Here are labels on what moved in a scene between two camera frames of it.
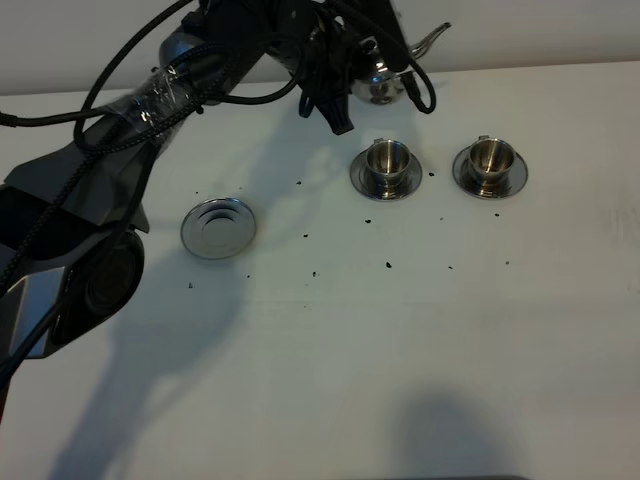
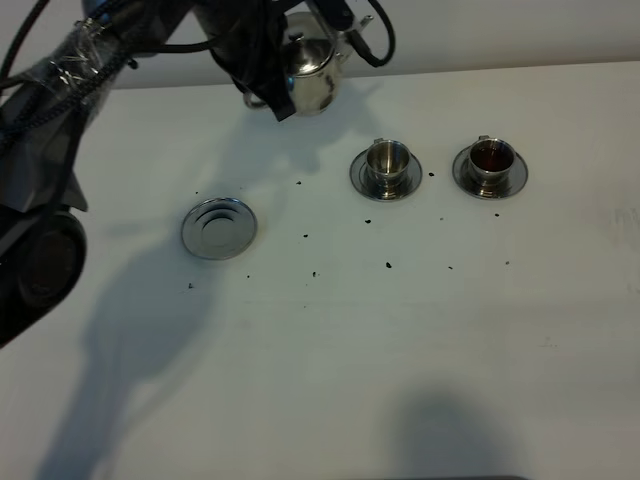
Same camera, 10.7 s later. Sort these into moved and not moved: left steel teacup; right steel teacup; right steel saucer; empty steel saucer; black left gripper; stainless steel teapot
Moved: stainless steel teapot; black left gripper
Not moved: right steel teacup; empty steel saucer; left steel teacup; right steel saucer
